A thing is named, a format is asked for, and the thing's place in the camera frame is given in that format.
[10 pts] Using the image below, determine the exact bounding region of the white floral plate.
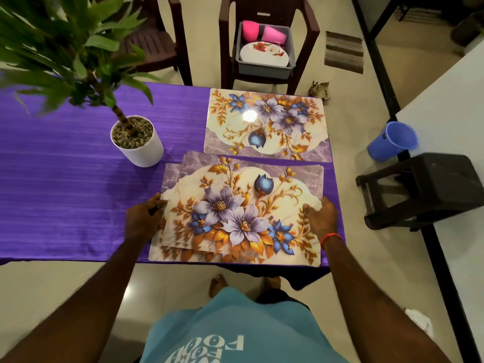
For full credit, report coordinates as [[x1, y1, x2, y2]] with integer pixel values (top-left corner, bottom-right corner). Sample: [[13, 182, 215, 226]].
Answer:
[[239, 40, 291, 70]]

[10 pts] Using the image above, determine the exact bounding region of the striped brown rug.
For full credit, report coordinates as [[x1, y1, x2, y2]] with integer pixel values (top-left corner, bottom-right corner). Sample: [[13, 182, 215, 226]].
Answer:
[[324, 31, 366, 75]]

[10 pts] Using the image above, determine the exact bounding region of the purple tablecloth table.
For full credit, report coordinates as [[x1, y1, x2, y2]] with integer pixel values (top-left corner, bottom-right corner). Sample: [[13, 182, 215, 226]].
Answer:
[[0, 78, 347, 292]]

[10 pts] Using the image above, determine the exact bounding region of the person's left foot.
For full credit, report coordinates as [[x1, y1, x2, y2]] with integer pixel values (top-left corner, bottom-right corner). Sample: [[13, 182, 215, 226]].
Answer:
[[208, 273, 228, 299]]

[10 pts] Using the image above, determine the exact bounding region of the person's teal t-shirt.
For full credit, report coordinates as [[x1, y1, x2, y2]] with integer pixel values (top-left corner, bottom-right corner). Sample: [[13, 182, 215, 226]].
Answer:
[[140, 287, 349, 363]]

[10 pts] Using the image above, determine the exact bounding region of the grey plastic tray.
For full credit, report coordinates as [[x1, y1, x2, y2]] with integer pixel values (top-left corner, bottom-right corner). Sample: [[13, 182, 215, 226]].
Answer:
[[235, 21, 297, 81]]

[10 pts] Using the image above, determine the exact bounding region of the person's left hand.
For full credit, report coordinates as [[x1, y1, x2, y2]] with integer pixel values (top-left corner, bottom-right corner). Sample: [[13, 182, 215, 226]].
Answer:
[[123, 193, 169, 245]]

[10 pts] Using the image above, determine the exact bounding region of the black stool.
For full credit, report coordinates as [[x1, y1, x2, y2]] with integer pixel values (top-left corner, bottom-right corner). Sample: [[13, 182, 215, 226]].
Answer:
[[355, 152, 484, 231]]

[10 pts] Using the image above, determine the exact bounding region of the brown plastic chair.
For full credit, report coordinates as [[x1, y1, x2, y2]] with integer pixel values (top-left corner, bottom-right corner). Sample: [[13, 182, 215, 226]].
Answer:
[[218, 0, 322, 97], [92, 0, 194, 88]]

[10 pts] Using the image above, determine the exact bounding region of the person's right forearm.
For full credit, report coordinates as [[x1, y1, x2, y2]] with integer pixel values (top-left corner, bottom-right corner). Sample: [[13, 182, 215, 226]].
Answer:
[[321, 236, 451, 363]]

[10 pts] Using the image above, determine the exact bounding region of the red wrist thread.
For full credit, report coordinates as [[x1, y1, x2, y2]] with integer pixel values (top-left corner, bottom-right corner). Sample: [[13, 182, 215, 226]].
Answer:
[[319, 232, 343, 250]]

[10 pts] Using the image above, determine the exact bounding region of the person's left forearm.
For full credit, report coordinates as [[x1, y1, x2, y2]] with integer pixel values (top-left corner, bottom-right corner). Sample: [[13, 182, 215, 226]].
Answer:
[[0, 234, 156, 363]]

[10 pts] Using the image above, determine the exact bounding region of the person's right hand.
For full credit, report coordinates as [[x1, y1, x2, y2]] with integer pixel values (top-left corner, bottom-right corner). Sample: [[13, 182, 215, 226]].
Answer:
[[302, 196, 341, 243]]

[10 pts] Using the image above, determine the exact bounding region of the blue plastic bucket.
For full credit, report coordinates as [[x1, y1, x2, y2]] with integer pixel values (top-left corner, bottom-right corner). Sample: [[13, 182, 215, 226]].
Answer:
[[368, 120, 419, 163]]

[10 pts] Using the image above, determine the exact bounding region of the crumpled brown paper bag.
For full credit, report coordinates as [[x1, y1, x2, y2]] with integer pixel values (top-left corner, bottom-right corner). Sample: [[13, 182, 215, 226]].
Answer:
[[308, 80, 331, 101]]

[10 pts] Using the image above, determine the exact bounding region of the green plant in white pot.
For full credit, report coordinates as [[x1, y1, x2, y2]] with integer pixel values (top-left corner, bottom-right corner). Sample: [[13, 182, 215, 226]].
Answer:
[[0, 0, 167, 168]]

